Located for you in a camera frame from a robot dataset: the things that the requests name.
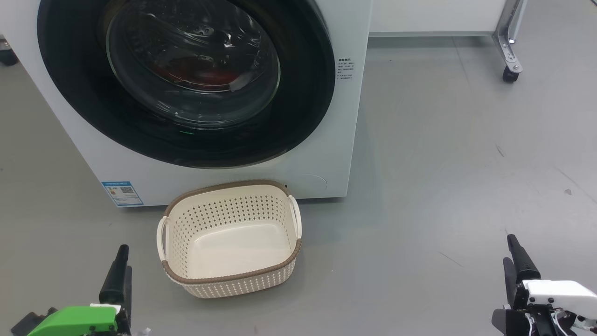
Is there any blue energy label sticker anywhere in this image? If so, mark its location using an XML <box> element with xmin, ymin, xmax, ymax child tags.
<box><xmin>101</xmin><ymin>181</ymin><xmax>145</xmax><ymax>208</ymax></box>

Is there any cream perforated laundry basket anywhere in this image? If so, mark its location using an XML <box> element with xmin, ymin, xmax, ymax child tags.
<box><xmin>156</xmin><ymin>180</ymin><xmax>303</xmax><ymax>299</ymax></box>

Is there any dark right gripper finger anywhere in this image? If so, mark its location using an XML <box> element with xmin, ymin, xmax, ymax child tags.
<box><xmin>503</xmin><ymin>258</ymin><xmax>518</xmax><ymax>309</ymax></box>
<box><xmin>507</xmin><ymin>234</ymin><xmax>541</xmax><ymax>283</ymax></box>

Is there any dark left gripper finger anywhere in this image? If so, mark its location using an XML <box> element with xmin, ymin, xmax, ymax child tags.
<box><xmin>99</xmin><ymin>245</ymin><xmax>130</xmax><ymax>305</ymax></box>
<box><xmin>122</xmin><ymin>265</ymin><xmax>133</xmax><ymax>327</ymax></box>

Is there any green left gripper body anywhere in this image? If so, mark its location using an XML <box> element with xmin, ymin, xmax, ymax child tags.
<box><xmin>26</xmin><ymin>303</ymin><xmax>133</xmax><ymax>336</ymax></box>

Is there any white partition board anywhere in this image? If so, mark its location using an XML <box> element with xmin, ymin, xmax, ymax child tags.
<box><xmin>368</xmin><ymin>0</ymin><xmax>510</xmax><ymax>37</ymax></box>

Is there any metal partition leg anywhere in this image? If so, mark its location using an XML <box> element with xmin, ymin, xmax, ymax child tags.
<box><xmin>493</xmin><ymin>0</ymin><xmax>528</xmax><ymax>75</ymax></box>

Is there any white front-load washing machine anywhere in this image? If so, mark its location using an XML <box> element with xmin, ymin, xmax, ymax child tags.
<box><xmin>0</xmin><ymin>0</ymin><xmax>374</xmax><ymax>209</ymax></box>

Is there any red garment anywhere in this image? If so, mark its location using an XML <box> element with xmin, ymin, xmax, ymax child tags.
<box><xmin>153</xmin><ymin>55</ymin><xmax>244</xmax><ymax>92</ymax></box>

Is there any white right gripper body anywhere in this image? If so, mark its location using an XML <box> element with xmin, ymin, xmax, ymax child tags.
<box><xmin>492</xmin><ymin>280</ymin><xmax>597</xmax><ymax>336</ymax></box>

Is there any round dark glass washer door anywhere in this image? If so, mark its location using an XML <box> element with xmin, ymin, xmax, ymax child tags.
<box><xmin>37</xmin><ymin>0</ymin><xmax>337</xmax><ymax>169</ymax></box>

